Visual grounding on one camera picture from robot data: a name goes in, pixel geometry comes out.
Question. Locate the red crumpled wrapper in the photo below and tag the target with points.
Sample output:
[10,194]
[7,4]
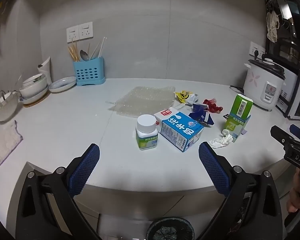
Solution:
[212,105]

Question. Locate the blue plastic utensil holder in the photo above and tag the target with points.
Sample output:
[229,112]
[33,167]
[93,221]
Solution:
[88,72]

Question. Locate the clear bubble wrap sheet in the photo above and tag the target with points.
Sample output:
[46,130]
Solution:
[142,100]

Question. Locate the blue snack bag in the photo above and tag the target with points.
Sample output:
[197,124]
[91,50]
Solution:
[201,113]

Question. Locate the white stacked bowls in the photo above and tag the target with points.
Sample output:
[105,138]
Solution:
[33,88]

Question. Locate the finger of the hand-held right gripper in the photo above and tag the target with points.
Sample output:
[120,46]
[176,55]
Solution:
[298,131]
[280,134]

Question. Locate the hanging beige cloth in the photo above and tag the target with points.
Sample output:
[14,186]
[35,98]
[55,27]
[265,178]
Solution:
[272,26]

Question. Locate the grey dish mat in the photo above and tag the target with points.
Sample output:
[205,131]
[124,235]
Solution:
[3,145]

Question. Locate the wooden chopsticks bundle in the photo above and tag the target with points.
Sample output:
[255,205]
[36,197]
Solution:
[73,52]

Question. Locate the clear plastic straws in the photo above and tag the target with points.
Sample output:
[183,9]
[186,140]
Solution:
[100,48]

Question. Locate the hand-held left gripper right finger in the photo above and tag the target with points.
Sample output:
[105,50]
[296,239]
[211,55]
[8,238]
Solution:
[213,170]

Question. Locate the wooden board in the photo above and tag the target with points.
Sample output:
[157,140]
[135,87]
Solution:
[37,100]

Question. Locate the white countertop oven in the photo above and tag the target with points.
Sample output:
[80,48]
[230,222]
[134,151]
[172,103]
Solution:
[293,95]

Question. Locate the white rice cooker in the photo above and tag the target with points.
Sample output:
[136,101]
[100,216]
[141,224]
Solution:
[260,85]

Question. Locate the white bowl at left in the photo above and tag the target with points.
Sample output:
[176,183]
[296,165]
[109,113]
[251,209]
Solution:
[3,107]

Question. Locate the white socket with black plug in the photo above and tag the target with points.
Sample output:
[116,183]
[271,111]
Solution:
[256,50]

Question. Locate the beige base cabinet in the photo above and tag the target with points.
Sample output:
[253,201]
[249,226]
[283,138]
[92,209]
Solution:
[140,205]

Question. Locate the blue white milk carton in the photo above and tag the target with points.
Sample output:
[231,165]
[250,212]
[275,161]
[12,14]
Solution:
[180,130]

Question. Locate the white pill bottle green label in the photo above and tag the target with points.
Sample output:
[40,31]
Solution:
[147,135]

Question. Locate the black mesh trash bin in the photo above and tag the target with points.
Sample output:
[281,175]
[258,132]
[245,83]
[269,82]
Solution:
[165,226]

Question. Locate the white tissue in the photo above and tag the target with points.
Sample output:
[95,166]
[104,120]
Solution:
[221,140]

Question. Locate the black metal rack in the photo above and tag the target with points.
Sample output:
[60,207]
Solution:
[287,47]

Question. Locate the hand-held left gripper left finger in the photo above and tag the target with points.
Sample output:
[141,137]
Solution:
[86,170]

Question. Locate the white ceramic jug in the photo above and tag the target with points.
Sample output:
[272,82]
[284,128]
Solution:
[46,67]

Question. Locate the white wall socket plate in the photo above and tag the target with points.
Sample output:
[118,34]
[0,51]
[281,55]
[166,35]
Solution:
[86,31]
[72,34]

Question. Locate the yellow snack wrapper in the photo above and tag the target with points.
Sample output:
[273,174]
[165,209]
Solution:
[183,95]

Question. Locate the green white medicine box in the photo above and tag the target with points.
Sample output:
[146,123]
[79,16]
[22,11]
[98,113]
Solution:
[238,115]

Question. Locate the person's right hand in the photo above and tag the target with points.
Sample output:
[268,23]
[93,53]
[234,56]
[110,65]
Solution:
[298,192]

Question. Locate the metal spoon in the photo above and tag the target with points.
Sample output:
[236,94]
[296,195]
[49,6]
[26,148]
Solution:
[83,54]

